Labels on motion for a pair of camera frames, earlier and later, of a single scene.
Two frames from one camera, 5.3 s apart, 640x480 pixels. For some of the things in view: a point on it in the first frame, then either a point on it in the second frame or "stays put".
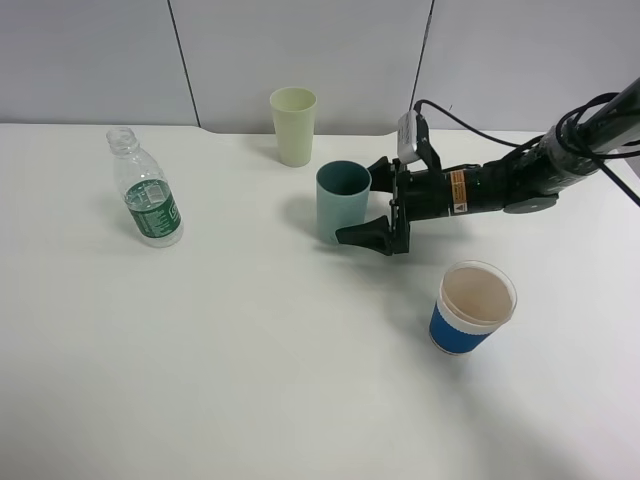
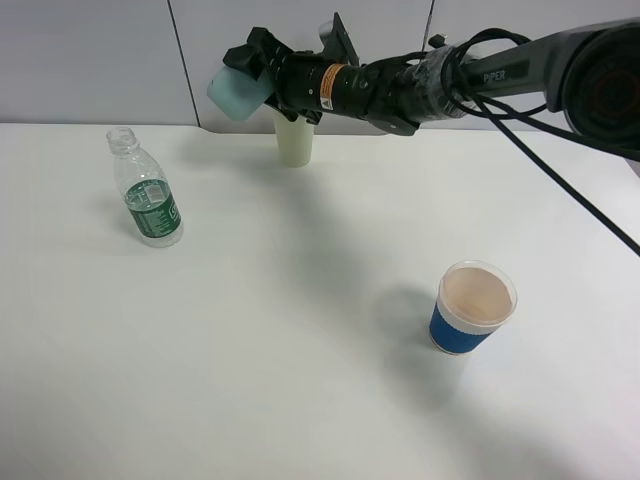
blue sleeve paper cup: x=475 y=298 stays put
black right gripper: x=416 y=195 → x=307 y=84
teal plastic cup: x=342 y=189 → x=238 y=93
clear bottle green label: x=147 y=195 stays put
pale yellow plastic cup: x=294 y=109 stays put
